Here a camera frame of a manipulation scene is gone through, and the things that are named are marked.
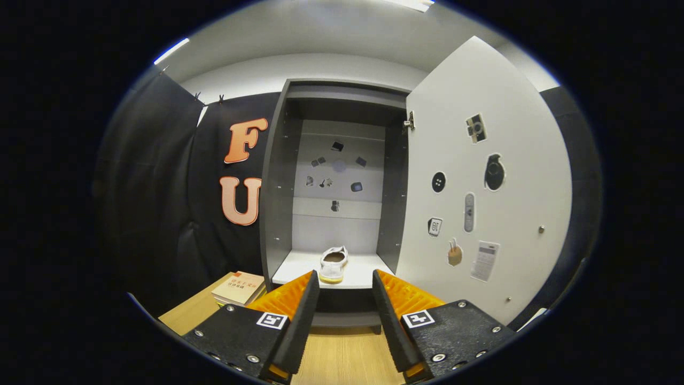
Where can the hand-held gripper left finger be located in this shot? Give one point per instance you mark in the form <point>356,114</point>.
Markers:
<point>302,326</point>

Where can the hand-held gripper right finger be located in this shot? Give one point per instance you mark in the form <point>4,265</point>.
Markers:
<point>393,326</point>

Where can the white shoe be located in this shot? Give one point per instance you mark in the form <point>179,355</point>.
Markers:
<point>334,267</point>

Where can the grey shoe cabinet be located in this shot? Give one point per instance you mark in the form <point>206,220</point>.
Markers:
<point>278,187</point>

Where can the tan cover book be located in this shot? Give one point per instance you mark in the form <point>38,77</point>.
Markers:
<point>240,286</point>

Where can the black backdrop cloth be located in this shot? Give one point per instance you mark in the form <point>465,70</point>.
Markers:
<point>160,214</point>

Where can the narrow ceiling light strip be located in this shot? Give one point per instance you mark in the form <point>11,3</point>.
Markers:
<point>171,51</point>

